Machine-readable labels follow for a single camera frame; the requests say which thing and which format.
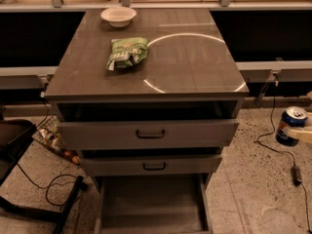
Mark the bottom drawer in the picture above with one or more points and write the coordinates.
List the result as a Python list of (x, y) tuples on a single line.
[(153, 204)]

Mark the black chair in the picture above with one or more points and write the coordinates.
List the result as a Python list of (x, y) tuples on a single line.
[(15, 138)]

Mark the white bowl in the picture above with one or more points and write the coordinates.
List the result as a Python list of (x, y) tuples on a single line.
[(118, 16)]

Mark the blue pepsi can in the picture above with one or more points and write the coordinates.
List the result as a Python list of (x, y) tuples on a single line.
[(292, 117)]

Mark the grey drawer cabinet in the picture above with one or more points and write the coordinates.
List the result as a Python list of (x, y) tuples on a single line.
[(187, 60)]

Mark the middle drawer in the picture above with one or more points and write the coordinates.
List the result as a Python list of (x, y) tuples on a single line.
[(144, 162)]

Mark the black power adapter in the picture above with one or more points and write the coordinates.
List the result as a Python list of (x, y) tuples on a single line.
[(296, 176)]

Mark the wire basket with items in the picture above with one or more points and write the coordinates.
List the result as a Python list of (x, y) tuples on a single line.
[(48, 135)]

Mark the green chip bag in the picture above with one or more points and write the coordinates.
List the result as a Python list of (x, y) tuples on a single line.
[(127, 52)]

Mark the top drawer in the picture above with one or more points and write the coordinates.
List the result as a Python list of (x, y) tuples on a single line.
[(148, 125)]

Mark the drawer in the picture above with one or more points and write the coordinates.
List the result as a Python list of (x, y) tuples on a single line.
[(153, 204), (148, 125), (144, 162)]

